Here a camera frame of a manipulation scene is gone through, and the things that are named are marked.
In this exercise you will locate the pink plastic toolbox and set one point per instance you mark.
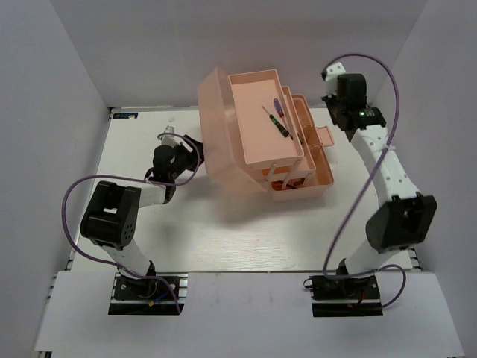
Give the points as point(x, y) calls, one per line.
point(244, 151)

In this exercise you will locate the medium brown hex key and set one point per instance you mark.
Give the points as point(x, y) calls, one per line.
point(295, 184)

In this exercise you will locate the blue handled screwdriver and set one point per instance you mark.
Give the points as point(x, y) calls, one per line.
point(278, 108)

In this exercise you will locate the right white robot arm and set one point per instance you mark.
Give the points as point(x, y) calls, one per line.
point(405, 214)

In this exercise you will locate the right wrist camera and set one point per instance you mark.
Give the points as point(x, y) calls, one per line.
point(345, 89)

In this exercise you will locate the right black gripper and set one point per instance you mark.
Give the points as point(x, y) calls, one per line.
point(328, 98)

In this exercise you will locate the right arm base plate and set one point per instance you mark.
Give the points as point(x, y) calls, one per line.
point(344, 298)

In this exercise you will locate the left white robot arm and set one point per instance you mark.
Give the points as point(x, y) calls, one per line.
point(112, 212)

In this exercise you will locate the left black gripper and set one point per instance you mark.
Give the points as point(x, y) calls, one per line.
point(191, 154)

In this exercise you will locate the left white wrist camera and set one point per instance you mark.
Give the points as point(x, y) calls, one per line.
point(167, 137)

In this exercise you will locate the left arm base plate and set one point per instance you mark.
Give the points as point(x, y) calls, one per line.
point(130, 297)

